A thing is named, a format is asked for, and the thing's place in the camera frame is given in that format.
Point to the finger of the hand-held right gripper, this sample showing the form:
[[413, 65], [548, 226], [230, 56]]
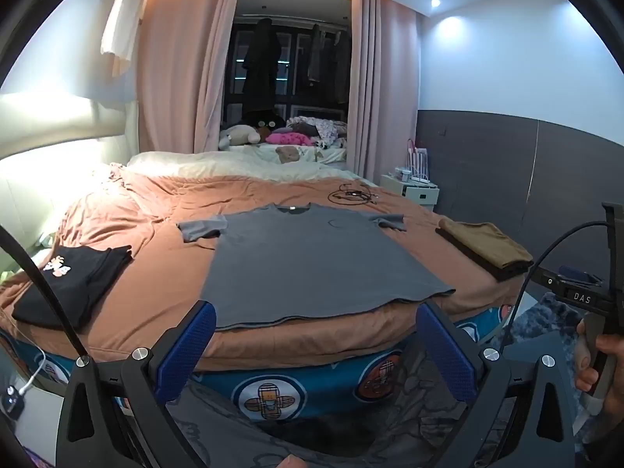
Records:
[[580, 274]]

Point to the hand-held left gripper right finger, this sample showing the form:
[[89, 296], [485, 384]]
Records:
[[443, 351]]

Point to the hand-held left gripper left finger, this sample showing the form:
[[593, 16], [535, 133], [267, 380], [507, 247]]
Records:
[[190, 346]]

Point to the grey t-shirt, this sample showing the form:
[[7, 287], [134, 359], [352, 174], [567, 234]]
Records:
[[312, 263]]

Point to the folded brown clothes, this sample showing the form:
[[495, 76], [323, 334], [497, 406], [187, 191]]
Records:
[[487, 243]]

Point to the dark hanging clothes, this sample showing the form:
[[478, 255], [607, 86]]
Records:
[[317, 58]]

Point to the person's right hand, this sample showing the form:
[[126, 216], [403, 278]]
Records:
[[615, 365]]

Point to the grey shaggy rug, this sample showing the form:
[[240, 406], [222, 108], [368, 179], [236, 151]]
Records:
[[551, 317]]

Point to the orange blanket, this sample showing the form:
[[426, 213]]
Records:
[[146, 312]]

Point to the blue printed bed sheet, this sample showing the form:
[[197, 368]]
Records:
[[336, 380]]

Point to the black printed t-shirt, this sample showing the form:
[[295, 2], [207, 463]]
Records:
[[83, 282]]

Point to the person's grey patterned pants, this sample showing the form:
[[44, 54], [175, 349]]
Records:
[[312, 429]]

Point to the cream nightstand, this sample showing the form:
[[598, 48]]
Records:
[[419, 197]]

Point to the small clear containers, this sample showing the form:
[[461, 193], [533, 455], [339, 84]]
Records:
[[404, 175]]

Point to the cream duvet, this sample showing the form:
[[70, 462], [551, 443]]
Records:
[[195, 165]]

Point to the striped bag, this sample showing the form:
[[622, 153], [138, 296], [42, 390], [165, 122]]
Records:
[[419, 165]]

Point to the black power adapter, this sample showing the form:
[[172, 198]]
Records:
[[10, 399]]

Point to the brown plush toy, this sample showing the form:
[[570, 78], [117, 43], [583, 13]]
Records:
[[287, 153]]

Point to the cream plush toy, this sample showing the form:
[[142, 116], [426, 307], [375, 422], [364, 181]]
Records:
[[239, 134]]

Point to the cream headboard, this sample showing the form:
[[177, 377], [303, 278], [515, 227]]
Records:
[[29, 190]]

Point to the pink cloth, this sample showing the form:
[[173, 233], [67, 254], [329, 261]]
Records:
[[290, 139]]

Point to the dark plush toy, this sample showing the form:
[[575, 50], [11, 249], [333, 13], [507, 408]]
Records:
[[268, 124]]

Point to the floral cloth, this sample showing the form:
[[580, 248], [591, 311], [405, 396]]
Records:
[[321, 129]]

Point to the pink curtain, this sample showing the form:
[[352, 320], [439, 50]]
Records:
[[385, 83], [180, 58]]

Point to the black hanging coat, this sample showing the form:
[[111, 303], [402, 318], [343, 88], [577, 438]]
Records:
[[261, 68]]

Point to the white hanging shirt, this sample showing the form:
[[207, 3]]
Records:
[[124, 24]]

